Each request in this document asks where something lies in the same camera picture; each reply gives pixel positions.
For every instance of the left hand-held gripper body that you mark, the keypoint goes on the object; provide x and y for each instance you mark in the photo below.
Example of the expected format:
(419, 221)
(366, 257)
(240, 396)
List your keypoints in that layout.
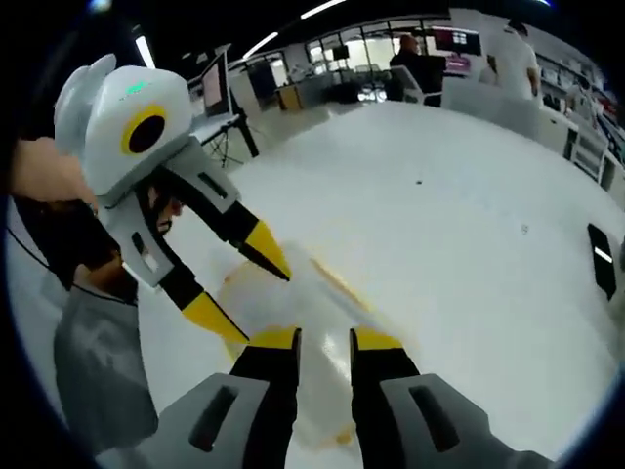
(107, 146)

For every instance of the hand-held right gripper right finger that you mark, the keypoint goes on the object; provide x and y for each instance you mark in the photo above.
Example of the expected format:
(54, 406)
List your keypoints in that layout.
(386, 415)

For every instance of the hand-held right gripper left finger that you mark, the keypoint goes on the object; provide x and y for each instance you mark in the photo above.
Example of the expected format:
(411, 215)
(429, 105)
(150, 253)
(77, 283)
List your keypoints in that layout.
(263, 415)

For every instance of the person's left hand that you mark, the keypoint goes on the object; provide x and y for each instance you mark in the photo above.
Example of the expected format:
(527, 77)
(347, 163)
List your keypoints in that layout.
(49, 171)

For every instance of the white side desk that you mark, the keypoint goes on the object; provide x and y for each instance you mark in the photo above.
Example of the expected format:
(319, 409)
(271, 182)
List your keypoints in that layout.
(220, 129)

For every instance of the straight ceiling light strip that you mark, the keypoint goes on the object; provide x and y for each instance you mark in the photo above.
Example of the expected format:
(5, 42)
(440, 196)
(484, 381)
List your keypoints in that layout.
(143, 51)
(260, 45)

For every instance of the computer monitor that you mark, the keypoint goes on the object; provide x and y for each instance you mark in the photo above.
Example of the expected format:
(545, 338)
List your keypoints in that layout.
(217, 88)

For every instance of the person's grey shirt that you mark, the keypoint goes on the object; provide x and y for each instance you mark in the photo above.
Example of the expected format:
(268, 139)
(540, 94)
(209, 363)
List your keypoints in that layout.
(102, 371)

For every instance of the curved ceiling light strip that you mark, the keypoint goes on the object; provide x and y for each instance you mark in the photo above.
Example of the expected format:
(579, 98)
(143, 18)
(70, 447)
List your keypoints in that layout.
(322, 9)

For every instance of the black phone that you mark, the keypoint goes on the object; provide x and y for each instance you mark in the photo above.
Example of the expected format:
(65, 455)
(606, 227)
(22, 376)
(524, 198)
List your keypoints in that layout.
(603, 259)

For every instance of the white cabinet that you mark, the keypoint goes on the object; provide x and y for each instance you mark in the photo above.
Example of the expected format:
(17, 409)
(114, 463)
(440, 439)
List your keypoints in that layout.
(593, 151)

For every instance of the wall screen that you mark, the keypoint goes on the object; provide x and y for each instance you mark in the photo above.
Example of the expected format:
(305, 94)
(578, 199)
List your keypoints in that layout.
(456, 41)

